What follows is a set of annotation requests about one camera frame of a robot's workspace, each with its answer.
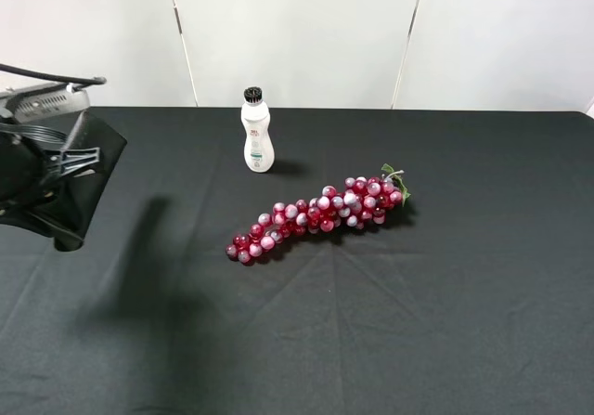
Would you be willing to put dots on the black tablecloth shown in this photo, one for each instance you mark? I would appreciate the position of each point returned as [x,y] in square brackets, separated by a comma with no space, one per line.
[474,298]

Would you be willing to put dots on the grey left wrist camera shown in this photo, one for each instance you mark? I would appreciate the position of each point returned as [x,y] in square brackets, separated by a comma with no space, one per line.
[38,102]

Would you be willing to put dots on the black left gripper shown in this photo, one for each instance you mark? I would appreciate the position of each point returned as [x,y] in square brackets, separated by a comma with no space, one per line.
[51,183]

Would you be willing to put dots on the red artificial grape bunch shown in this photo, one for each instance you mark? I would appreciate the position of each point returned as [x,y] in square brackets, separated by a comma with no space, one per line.
[361,203]

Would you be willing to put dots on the white bottle with black cap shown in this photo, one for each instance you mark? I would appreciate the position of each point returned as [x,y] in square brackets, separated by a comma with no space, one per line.
[258,152]

